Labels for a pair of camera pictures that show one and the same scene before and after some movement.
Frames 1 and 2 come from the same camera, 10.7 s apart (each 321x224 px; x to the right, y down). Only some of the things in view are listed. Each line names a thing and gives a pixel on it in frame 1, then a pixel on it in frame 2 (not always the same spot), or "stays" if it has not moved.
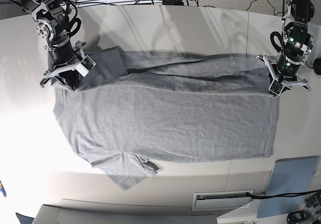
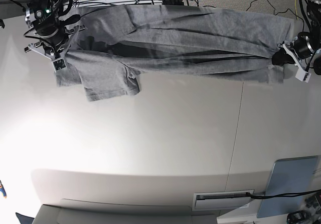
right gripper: [286, 81] -> [281, 57]
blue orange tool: [2, 189] stays
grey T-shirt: [129, 110] -> [120, 42]
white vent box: [221, 200] stays
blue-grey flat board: [289, 176] stays
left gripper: [68, 73] -> [57, 49]
